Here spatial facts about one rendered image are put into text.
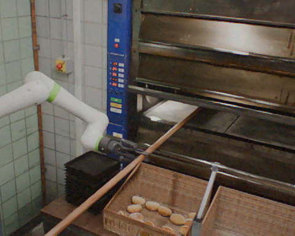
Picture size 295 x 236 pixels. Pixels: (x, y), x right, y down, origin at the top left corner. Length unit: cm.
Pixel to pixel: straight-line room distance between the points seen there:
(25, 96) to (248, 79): 125
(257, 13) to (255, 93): 44
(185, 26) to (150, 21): 24
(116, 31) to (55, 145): 116
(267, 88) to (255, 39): 29
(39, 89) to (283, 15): 133
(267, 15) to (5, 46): 174
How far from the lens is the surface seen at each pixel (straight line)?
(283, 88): 229
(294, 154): 240
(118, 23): 257
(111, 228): 253
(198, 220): 205
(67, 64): 284
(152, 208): 269
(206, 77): 239
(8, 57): 292
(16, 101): 198
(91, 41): 274
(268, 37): 226
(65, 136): 313
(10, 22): 291
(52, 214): 273
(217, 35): 232
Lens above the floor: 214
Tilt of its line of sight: 21 degrees down
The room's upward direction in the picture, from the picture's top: 3 degrees clockwise
